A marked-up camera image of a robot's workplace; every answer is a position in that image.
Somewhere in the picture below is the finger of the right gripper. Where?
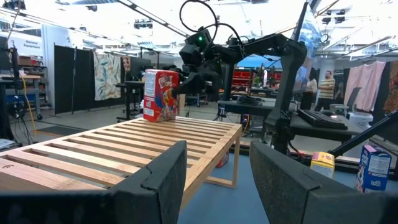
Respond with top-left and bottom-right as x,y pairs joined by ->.
172,72 -> 223,102

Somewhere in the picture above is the grey office chair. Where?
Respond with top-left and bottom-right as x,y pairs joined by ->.
329,86 -> 363,118

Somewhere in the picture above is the yellow Corn Pops cereal box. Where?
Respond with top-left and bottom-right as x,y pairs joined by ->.
310,151 -> 336,180

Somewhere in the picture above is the black standing desk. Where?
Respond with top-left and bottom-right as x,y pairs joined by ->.
116,57 -> 153,122

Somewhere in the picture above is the blue Frosted Flakes cereal box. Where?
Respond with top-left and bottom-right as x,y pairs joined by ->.
355,144 -> 392,194

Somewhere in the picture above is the white bucket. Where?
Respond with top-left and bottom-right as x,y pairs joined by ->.
346,111 -> 374,130

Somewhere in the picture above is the wooden slatted shelf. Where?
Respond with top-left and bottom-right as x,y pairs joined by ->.
0,115 -> 244,212

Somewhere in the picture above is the black keyboard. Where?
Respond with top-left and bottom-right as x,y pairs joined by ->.
297,108 -> 349,131

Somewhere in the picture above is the computer monitor with blue screen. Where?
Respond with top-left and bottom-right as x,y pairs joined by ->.
292,1 -> 323,94

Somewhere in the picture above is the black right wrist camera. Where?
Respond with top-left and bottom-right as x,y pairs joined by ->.
185,28 -> 215,54

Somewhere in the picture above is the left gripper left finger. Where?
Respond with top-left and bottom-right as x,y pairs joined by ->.
0,140 -> 188,224

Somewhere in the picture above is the floral hanging curtain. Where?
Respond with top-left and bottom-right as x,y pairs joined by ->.
93,51 -> 122,102

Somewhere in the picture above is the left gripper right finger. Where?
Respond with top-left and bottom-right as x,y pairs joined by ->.
250,141 -> 398,224

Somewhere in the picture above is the yellow cable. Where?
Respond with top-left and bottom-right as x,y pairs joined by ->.
20,76 -> 38,141

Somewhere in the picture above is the blue-grey table mat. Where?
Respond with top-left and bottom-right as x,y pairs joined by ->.
177,152 -> 398,224

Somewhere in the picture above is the grey equipment desk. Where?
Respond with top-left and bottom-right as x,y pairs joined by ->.
217,99 -> 383,144

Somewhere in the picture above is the black diagonal stand beam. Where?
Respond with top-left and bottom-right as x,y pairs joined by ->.
329,110 -> 398,158

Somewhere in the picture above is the person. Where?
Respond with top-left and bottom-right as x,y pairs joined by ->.
313,70 -> 336,113
300,67 -> 318,111

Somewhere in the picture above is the black partition panel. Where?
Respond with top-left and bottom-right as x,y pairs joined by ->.
54,45 -> 94,114

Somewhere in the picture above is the pink hanging cloth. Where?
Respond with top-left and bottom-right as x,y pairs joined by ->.
343,60 -> 386,113

